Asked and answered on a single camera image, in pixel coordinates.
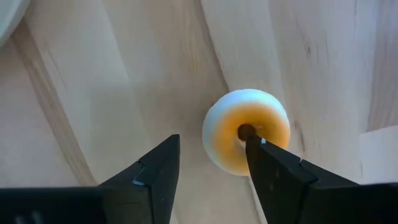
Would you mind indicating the white iced donut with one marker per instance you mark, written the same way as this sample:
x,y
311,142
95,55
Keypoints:
x,y
224,109

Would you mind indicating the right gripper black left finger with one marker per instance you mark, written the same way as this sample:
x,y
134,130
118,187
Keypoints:
x,y
155,186

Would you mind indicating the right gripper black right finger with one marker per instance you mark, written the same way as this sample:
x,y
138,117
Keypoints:
x,y
280,186

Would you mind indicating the pale blue round plate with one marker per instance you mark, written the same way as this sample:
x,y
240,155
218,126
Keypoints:
x,y
7,15

